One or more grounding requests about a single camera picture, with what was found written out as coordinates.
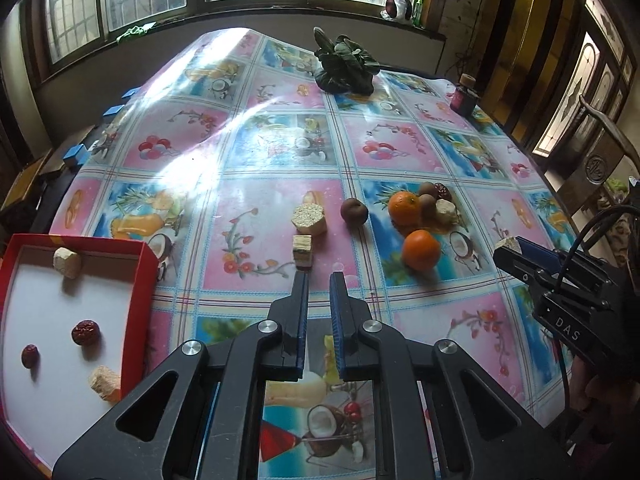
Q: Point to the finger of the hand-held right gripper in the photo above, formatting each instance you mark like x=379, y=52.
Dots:
x=542, y=254
x=520, y=270

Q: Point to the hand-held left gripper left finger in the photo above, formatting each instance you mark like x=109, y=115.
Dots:
x=301, y=320

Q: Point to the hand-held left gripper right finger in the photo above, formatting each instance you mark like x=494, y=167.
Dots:
x=336, y=320

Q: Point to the layered beige snack cube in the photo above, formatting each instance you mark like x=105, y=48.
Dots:
x=302, y=250

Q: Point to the orange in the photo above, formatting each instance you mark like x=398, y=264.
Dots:
x=405, y=207
x=421, y=249

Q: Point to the round beige snack chunk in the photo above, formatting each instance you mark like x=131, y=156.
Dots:
x=310, y=217

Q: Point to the brown round fruit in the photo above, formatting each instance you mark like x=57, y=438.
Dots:
x=354, y=210

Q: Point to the red tray with white inside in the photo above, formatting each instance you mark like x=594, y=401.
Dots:
x=60, y=410

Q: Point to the carved wooden chair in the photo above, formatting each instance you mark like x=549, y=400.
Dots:
x=595, y=165

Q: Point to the fruit print plastic tablecloth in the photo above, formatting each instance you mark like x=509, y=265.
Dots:
x=280, y=160

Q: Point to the wooden door with patterned glass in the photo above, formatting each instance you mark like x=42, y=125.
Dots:
x=575, y=90

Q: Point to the dark red jar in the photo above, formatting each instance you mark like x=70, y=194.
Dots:
x=462, y=96

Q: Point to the green bottle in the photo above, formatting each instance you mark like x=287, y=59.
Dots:
x=418, y=11

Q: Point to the group of blue tiles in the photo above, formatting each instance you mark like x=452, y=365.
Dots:
x=76, y=154

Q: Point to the round object on windowsill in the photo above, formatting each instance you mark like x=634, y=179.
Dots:
x=397, y=8

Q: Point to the green cloth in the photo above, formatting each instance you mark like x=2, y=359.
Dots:
x=134, y=32

